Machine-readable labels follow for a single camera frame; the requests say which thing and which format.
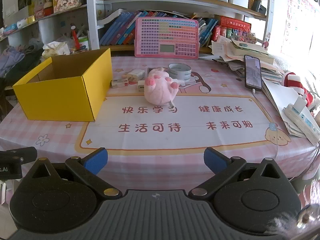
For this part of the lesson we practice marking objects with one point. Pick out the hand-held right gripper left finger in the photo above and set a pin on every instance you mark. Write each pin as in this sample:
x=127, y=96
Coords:
x=96, y=160

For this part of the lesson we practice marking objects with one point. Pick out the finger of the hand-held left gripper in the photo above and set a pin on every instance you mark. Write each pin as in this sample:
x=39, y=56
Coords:
x=17, y=155

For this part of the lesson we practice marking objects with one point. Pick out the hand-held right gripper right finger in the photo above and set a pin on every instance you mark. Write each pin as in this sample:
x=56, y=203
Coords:
x=212, y=159

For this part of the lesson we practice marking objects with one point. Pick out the yellow cardboard box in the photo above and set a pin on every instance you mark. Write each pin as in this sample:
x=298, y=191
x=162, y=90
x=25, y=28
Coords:
x=62, y=97

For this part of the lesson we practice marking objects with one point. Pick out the small red white box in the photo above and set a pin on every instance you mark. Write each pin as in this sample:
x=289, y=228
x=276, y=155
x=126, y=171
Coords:
x=119, y=83

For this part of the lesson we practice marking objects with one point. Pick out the white cube adapter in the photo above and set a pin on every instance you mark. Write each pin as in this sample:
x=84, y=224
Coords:
x=140, y=86

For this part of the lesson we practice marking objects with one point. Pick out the pink plush toy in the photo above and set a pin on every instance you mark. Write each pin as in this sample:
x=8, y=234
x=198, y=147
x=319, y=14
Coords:
x=161, y=88

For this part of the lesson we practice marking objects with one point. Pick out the grey tape roll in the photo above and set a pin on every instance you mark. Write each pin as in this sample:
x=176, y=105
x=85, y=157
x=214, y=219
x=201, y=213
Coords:
x=180, y=71

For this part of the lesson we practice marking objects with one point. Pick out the pink printed tablecloth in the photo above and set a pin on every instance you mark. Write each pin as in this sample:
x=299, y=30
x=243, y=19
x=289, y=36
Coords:
x=175, y=142

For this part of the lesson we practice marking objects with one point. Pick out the stack of white notebooks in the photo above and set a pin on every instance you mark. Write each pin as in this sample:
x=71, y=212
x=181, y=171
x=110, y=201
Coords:
x=277, y=97

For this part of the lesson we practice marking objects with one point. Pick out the pile of clothes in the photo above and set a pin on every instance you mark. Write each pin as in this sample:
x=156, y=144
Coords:
x=17, y=60

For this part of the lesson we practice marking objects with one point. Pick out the black smartphone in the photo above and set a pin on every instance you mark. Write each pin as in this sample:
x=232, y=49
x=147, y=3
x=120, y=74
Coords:
x=253, y=72

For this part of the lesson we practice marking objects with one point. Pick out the grey fluffy pompom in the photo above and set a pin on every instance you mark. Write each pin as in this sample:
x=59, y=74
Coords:
x=287, y=221

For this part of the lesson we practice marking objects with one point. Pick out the white power strip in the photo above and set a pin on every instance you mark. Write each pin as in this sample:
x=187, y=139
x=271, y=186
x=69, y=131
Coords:
x=306, y=123

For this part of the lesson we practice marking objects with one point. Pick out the white plug charger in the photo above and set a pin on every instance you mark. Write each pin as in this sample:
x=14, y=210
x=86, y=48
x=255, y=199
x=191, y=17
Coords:
x=300, y=103

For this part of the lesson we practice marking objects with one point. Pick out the pile of papers and books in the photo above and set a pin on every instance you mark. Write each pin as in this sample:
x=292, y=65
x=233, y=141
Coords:
x=250, y=52

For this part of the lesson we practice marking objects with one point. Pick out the crumpled white plastic bag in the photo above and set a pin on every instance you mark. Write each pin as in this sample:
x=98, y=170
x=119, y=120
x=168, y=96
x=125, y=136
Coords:
x=56, y=48

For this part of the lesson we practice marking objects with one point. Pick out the red white plush toy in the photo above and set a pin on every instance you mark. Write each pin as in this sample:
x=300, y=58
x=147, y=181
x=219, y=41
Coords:
x=295, y=81

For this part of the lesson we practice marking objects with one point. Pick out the green white pen cup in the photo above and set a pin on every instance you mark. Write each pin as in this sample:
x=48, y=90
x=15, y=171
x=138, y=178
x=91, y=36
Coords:
x=83, y=43

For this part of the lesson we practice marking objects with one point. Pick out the row of slanted books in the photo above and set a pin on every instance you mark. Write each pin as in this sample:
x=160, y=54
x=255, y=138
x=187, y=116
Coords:
x=207, y=31

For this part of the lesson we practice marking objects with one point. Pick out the blue tissue packet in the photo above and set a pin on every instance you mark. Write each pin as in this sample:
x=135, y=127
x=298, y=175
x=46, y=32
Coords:
x=10, y=27

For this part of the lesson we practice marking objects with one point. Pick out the pink learning tablet board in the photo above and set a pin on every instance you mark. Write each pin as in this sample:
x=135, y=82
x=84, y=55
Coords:
x=166, y=38

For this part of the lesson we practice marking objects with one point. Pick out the row of blue books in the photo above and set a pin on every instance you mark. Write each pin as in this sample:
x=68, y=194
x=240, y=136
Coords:
x=117, y=30

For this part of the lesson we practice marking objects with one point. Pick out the red boxed book set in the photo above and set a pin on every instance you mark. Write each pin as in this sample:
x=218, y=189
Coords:
x=232, y=25

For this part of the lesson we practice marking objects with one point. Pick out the white side shelf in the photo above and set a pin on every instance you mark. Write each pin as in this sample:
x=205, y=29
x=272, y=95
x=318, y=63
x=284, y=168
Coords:
x=47, y=17

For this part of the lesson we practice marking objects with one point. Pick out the white bookshelf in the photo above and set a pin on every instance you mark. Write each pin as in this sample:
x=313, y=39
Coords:
x=91, y=17

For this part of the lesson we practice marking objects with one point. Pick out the black desk box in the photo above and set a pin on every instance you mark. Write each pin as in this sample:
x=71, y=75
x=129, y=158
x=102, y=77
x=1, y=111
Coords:
x=258, y=6

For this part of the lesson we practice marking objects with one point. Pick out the pink wall poster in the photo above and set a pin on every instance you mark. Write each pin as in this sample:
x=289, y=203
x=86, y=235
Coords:
x=298, y=20

